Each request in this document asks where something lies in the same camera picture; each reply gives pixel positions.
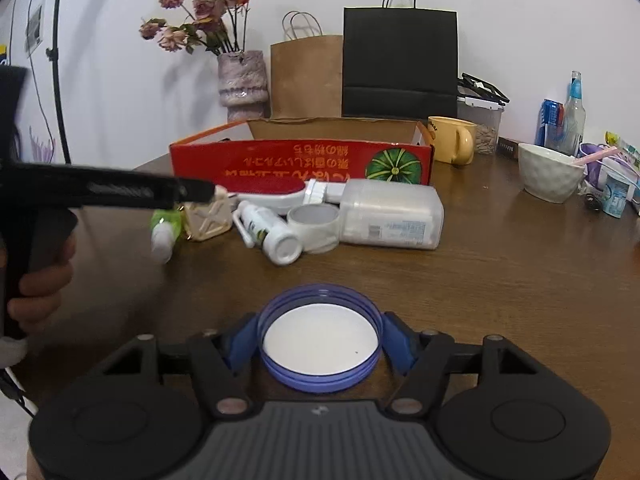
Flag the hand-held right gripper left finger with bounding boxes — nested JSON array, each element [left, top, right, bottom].
[[102, 312, 260, 420]]

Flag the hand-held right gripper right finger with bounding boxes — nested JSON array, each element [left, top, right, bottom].
[[382, 311, 543, 418]]

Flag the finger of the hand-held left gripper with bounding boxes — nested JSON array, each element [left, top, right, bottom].
[[50, 164, 217, 211]]

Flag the green squeeze tube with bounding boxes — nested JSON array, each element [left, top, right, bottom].
[[150, 208, 182, 265]]

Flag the pale blue jar lid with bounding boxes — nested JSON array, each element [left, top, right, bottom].
[[257, 284, 385, 393]]

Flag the beige perfume bottle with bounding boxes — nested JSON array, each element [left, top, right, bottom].
[[181, 192, 238, 242]]

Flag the white spray bottle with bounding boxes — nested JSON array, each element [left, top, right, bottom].
[[234, 200, 302, 266]]

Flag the red cardboard box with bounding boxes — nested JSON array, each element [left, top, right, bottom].
[[169, 117, 435, 188]]

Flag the person's left hand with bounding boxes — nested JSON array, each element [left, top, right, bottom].
[[7, 259, 77, 333]]

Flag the large clear plastic bottle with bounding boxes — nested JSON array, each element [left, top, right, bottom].
[[304, 179, 445, 251]]

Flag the black light stand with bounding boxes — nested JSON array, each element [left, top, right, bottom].
[[45, 0, 73, 163]]

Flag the mottled pink vase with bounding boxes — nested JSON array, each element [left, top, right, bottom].
[[216, 50, 266, 122]]

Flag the dried pink flowers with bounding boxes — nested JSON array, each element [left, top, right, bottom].
[[139, 0, 252, 56]]

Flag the yellow mug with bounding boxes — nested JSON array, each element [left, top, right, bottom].
[[427, 116, 477, 165]]

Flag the brown paper bag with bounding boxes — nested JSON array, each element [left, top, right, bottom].
[[270, 10, 345, 120]]

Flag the white textured bowl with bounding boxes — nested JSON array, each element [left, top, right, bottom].
[[517, 142, 586, 204]]

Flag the clear plastic storage container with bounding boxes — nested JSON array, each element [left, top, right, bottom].
[[456, 97, 503, 156]]

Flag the blue drink can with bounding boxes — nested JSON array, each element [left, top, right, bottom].
[[535, 99, 565, 148]]

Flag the pale blue yogurt cup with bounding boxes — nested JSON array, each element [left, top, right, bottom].
[[600, 165, 640, 220]]

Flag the purple plastic container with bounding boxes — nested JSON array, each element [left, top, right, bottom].
[[579, 142, 626, 186]]

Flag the black clip lid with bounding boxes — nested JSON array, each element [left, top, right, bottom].
[[457, 73, 511, 107]]

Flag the pink plastic spoon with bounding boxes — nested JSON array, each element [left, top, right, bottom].
[[572, 146, 621, 167]]

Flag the black paper bag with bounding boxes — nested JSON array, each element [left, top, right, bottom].
[[341, 0, 459, 120]]

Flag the clear glass bottle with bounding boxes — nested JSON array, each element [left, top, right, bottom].
[[559, 71, 587, 157]]

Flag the yellow green snack packet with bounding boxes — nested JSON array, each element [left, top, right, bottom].
[[605, 131, 640, 162]]

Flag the black cable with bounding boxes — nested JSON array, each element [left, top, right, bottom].
[[0, 369, 37, 418]]

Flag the small wall picture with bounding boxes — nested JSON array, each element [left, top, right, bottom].
[[25, 4, 47, 56]]

